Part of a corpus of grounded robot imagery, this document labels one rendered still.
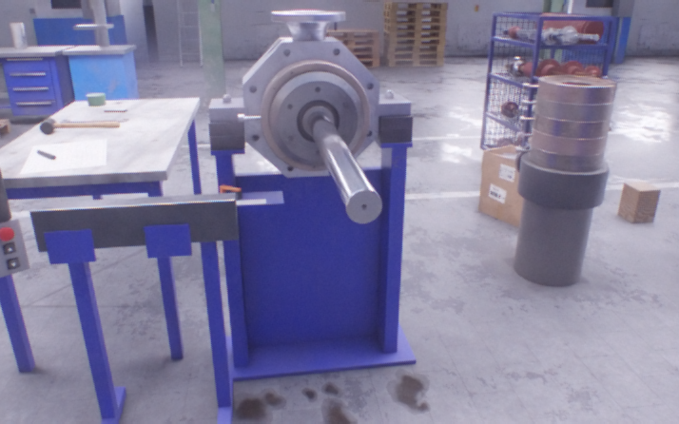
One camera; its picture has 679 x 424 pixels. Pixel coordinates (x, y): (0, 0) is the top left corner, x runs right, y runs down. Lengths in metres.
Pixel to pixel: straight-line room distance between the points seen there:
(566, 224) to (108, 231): 2.20
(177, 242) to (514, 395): 1.43
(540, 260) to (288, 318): 1.43
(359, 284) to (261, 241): 0.47
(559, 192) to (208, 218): 1.81
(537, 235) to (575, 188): 0.33
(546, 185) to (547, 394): 1.06
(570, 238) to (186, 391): 2.02
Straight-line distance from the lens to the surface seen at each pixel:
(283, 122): 1.79
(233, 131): 1.94
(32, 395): 2.56
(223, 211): 1.76
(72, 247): 1.87
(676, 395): 2.62
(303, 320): 2.43
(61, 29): 12.57
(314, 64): 1.81
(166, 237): 1.80
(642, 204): 4.23
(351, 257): 2.31
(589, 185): 2.95
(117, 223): 1.81
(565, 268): 3.14
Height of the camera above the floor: 1.48
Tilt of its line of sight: 22 degrees down
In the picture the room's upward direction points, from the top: straight up
